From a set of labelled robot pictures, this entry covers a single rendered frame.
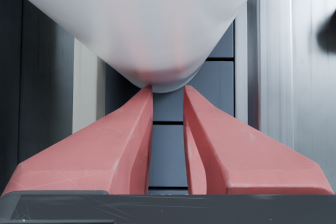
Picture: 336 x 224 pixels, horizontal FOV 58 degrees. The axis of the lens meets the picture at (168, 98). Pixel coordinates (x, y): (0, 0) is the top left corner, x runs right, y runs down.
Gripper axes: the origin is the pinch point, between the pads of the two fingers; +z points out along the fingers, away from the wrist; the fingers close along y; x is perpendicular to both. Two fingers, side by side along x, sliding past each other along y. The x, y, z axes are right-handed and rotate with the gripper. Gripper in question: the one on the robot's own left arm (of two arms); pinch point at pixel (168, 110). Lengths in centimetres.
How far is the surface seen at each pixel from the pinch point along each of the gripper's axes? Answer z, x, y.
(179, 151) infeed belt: 2.9, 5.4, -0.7
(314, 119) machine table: 7.9, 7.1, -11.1
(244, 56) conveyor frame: 6.6, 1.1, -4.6
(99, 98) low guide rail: 2.4, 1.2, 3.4
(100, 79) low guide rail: 3.1, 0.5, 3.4
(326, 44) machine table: 11.5, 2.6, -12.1
